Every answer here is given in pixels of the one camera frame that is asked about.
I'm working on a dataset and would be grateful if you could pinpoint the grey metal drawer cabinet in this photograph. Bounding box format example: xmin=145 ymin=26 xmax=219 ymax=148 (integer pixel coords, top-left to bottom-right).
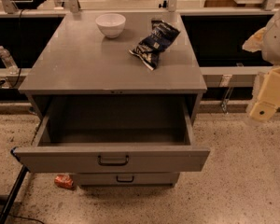
xmin=19 ymin=10 xmax=206 ymax=118

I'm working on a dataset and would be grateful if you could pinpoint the clear plastic water bottle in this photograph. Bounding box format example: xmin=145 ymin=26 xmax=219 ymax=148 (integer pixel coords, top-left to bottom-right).
xmin=0 ymin=46 xmax=19 ymax=75

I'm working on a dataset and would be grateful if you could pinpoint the metal bracket under rail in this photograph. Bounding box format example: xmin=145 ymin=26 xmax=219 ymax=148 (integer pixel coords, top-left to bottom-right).
xmin=219 ymin=75 xmax=233 ymax=114

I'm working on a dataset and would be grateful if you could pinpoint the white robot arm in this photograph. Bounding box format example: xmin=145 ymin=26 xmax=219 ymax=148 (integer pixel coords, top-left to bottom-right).
xmin=242 ymin=8 xmax=280 ymax=123

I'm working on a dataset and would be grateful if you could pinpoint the grey lower drawer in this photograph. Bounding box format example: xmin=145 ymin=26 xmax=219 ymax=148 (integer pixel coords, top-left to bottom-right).
xmin=70 ymin=172 xmax=180 ymax=186

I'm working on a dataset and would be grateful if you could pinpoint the grey drawer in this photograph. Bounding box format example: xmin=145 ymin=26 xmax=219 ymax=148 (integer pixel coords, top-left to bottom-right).
xmin=70 ymin=172 xmax=180 ymax=186
xmin=12 ymin=95 xmax=210 ymax=174

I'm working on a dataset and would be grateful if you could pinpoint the black cable on left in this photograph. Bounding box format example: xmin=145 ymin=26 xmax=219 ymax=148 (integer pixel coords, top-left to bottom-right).
xmin=10 ymin=8 xmax=25 ymax=88

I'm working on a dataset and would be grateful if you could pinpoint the dark blue chip bag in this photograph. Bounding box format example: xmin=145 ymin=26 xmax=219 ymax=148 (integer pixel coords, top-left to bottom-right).
xmin=129 ymin=20 xmax=180 ymax=70

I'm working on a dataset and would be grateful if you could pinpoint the black pole with blue tip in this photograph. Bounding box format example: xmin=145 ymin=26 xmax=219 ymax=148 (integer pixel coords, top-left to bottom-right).
xmin=0 ymin=147 xmax=30 ymax=224

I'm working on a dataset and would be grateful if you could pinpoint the orange crushed soda can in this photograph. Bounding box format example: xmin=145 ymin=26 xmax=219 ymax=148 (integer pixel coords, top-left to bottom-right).
xmin=54 ymin=175 xmax=74 ymax=189

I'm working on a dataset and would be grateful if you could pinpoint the white ceramic bowl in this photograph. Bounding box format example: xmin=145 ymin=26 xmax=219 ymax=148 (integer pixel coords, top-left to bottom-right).
xmin=95 ymin=13 xmax=126 ymax=38

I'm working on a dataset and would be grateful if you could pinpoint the grey top drawer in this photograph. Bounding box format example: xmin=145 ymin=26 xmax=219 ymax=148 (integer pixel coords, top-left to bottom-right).
xmin=12 ymin=95 xmax=210 ymax=174

